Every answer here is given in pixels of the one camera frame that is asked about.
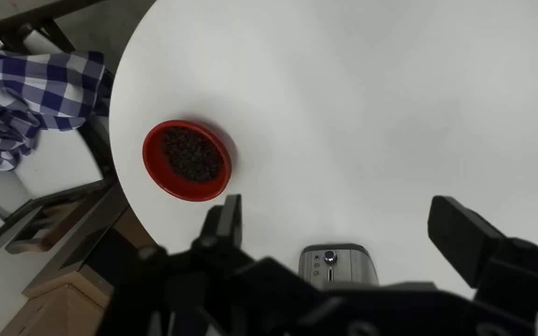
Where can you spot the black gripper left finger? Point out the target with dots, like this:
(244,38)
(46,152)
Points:
(224,221)

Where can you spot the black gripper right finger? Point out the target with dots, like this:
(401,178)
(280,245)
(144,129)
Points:
(465,240)

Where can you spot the silver toaster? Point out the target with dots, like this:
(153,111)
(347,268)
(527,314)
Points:
(336,264)

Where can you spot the dark coffee beans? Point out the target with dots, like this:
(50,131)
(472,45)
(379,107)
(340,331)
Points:
(190,156)

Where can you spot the red bowl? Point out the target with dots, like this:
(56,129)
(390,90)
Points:
(157,169)

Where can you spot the brown cardboard box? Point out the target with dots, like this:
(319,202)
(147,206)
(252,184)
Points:
(63,305)

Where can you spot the blue white checkered cloth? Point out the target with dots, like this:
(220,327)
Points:
(26,94)

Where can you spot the black chair frame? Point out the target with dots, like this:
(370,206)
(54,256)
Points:
(45,21)

